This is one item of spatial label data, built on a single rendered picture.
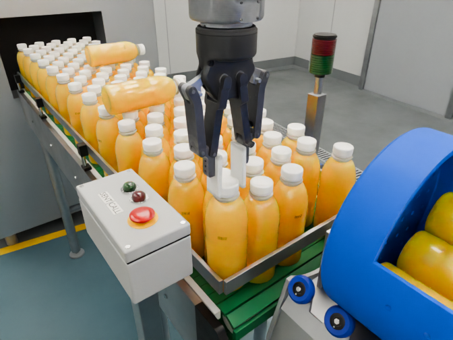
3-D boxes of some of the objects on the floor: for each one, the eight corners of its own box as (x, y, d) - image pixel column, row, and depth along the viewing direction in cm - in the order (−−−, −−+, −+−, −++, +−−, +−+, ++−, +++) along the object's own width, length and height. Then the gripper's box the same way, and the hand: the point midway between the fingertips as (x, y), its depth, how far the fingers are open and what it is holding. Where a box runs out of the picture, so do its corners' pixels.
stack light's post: (285, 343, 154) (318, 96, 99) (278, 336, 157) (307, 92, 102) (291, 338, 156) (327, 94, 101) (285, 332, 159) (316, 90, 104)
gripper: (183, 34, 36) (193, 221, 48) (297, 20, 45) (282, 181, 56) (149, 25, 41) (166, 196, 53) (257, 15, 50) (251, 163, 62)
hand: (226, 170), depth 53 cm, fingers closed on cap, 4 cm apart
